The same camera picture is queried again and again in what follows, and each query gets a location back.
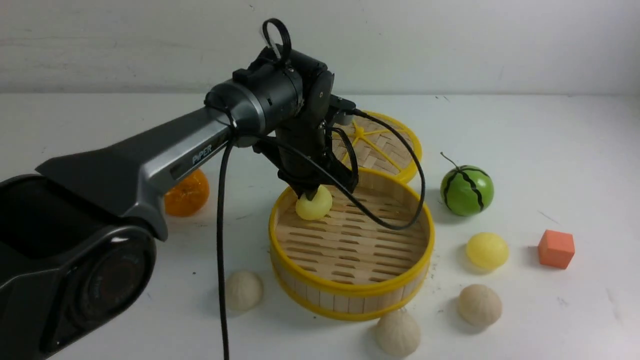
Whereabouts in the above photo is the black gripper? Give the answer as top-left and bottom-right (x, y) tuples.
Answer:
(252, 95), (360, 197)

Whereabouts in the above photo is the yellow toy bun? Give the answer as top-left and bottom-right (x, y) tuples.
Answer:
(465, 232), (510, 271)
(295, 185), (333, 221)

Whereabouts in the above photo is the white toy bun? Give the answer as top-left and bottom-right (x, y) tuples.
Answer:
(374, 309), (422, 358)
(225, 270), (264, 312)
(457, 284), (503, 329)

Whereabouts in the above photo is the white toy bun front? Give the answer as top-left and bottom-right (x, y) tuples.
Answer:
(374, 309), (422, 358)

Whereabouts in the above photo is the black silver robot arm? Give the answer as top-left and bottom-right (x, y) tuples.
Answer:
(1, 45), (358, 360)

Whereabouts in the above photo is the woven bamboo steamer lid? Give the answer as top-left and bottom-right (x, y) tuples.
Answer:
(332, 111), (423, 183)

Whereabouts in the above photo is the bamboo steamer tray yellow rim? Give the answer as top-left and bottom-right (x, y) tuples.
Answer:
(269, 168), (435, 321)

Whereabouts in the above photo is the orange toy tangerine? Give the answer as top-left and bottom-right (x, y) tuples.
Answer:
(164, 169), (210, 218)

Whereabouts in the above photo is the toy watermelon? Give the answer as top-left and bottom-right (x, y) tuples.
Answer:
(439, 152), (495, 217)

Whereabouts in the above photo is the orange foam cube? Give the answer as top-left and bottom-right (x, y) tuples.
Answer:
(537, 229), (575, 270)

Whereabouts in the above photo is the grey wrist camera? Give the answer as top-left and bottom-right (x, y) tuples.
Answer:
(325, 95), (357, 127)

